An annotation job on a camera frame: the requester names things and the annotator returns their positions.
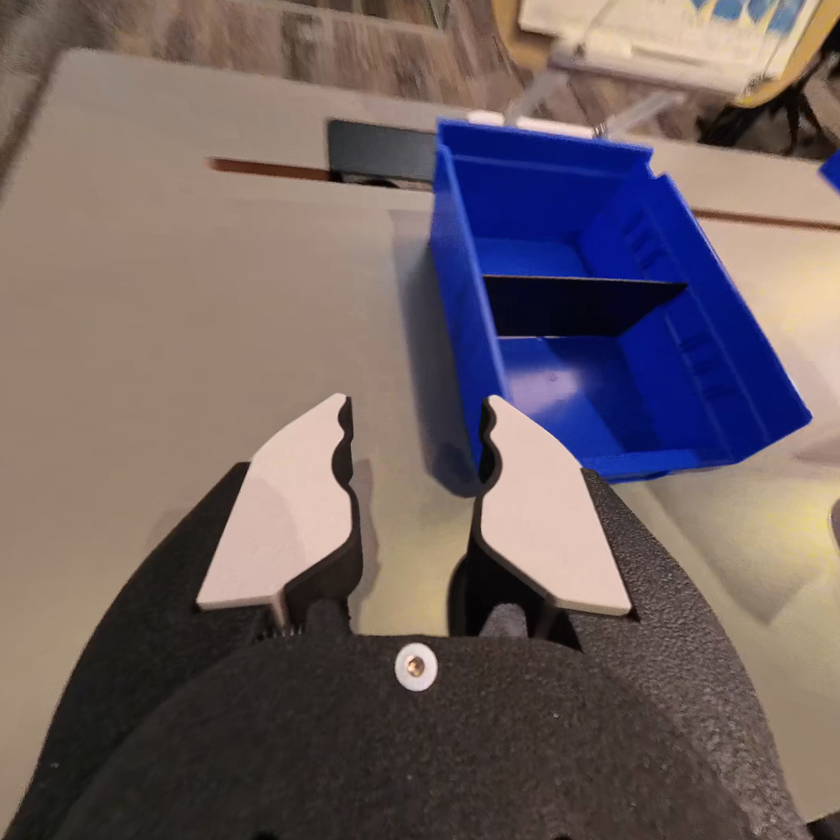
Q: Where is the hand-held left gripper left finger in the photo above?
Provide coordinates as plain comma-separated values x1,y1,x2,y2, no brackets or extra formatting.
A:
196,392,365,627

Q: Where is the grey desk with cable slot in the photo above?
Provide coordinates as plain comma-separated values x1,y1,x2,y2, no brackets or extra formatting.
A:
0,49,840,840

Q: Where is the black cable cover plate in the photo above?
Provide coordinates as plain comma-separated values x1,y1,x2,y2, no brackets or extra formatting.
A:
327,118,439,188

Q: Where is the instruction sign on white stand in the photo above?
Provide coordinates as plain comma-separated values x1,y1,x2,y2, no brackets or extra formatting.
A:
467,0,840,139

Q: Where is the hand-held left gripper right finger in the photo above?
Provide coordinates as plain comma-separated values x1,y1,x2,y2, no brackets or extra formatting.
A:
450,394,634,634

